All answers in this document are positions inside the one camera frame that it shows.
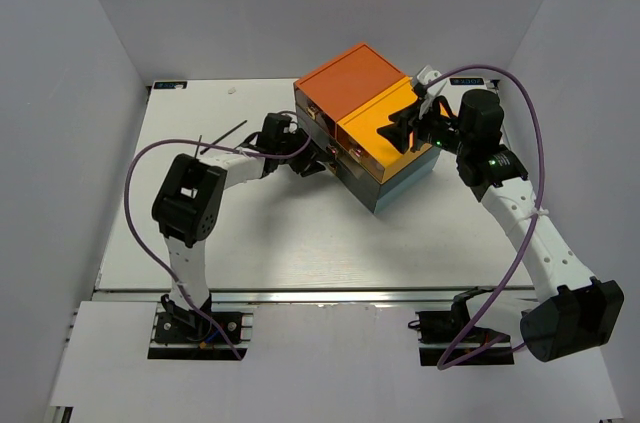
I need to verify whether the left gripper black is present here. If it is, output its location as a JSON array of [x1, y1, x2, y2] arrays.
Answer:
[[276, 129, 334, 179]]

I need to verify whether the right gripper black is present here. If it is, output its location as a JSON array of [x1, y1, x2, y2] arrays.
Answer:
[[376, 96, 472, 157]]

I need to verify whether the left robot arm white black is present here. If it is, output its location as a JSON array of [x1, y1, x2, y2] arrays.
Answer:
[[152, 113, 330, 342]]

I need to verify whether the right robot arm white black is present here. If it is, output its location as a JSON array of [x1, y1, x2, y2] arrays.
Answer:
[[377, 89, 624, 362]]

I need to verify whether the thin black makeup brush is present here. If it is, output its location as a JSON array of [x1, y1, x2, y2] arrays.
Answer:
[[199, 119, 248, 155]]

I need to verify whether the yellow drawer box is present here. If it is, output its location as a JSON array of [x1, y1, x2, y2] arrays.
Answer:
[[337, 77, 432, 183]]

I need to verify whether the dark grey drawer box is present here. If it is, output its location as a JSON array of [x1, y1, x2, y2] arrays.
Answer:
[[295, 106, 380, 213]]

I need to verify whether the teal drawer box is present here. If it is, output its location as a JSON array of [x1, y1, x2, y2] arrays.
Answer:
[[370, 149, 440, 214]]

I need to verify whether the blue label sticker right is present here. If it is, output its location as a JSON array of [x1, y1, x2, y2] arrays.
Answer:
[[449, 77, 486, 88]]

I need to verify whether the blue label sticker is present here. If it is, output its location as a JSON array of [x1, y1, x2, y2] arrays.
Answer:
[[449, 77, 486, 88], [152, 81, 188, 90]]

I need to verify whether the dark orange drawer box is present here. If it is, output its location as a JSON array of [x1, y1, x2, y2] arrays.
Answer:
[[294, 43, 406, 136]]

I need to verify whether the long thin black stick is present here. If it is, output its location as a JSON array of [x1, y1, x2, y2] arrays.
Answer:
[[195, 134, 203, 156]]

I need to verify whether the blue label sticker left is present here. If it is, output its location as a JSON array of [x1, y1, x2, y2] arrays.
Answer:
[[152, 81, 188, 90]]

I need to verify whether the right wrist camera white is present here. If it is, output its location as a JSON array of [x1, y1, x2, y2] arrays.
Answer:
[[411, 65, 445, 116]]

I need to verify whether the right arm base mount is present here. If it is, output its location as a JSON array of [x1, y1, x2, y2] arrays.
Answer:
[[409, 287, 516, 367]]

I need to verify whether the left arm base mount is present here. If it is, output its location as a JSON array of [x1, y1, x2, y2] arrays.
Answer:
[[147, 294, 254, 362]]

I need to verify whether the aluminium rail lower left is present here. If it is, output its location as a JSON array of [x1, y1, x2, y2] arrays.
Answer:
[[43, 406, 74, 423]]

